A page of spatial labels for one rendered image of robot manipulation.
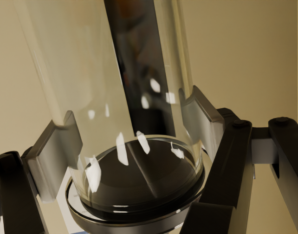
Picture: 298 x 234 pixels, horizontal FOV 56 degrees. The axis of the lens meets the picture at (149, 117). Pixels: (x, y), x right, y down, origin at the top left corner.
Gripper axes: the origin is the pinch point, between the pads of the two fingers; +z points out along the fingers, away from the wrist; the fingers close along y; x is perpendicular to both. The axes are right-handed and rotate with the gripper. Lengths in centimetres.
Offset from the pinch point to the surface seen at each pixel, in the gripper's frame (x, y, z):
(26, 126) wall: -16, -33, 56
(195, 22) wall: 2, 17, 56
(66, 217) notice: -48, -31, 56
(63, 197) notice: -41, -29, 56
